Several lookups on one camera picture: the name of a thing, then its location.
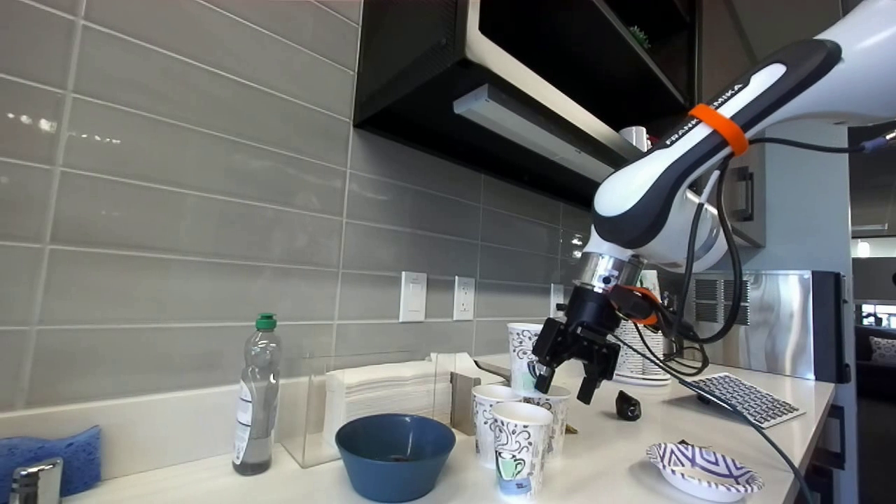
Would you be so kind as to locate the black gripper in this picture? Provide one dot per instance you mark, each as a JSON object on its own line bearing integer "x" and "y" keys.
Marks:
{"x": 584, "y": 336}

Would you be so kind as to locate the blue white paper plate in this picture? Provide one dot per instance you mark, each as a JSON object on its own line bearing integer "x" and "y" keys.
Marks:
{"x": 701, "y": 465}

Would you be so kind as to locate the dark upper cabinet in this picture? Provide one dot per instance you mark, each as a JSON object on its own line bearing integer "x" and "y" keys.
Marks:
{"x": 411, "y": 57}

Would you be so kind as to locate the white paper napkins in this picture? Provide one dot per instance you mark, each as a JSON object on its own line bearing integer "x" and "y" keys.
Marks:
{"x": 451, "y": 361}

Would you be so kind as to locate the small black rounded object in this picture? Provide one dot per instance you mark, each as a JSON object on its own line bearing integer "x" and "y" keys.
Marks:
{"x": 628, "y": 406}

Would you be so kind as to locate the black orange wrist camera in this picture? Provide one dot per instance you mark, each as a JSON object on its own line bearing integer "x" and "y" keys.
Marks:
{"x": 640, "y": 302}

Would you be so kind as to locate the white black keyboard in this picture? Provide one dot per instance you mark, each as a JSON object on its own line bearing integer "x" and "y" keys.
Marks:
{"x": 747, "y": 400}

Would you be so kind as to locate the dark blue bowl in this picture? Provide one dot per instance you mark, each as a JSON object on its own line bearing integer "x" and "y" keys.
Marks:
{"x": 393, "y": 465}

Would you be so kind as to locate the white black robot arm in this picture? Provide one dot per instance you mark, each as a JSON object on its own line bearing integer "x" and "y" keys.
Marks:
{"x": 653, "y": 185}

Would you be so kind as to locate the white light switch plate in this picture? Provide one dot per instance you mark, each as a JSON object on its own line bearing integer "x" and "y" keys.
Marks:
{"x": 414, "y": 295}

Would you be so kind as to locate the white wall outlet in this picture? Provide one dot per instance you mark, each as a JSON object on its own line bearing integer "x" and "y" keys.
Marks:
{"x": 464, "y": 297}

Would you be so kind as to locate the clear acrylic box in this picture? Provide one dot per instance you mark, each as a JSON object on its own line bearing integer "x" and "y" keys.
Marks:
{"x": 374, "y": 393}

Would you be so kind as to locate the blue sponge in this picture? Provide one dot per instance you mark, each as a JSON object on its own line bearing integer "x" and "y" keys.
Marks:
{"x": 52, "y": 452}

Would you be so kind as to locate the gray napkin holder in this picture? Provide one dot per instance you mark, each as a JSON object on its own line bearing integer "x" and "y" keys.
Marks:
{"x": 464, "y": 400}

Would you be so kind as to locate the clear plastic bottle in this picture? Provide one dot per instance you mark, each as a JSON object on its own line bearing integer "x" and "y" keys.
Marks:
{"x": 255, "y": 400}

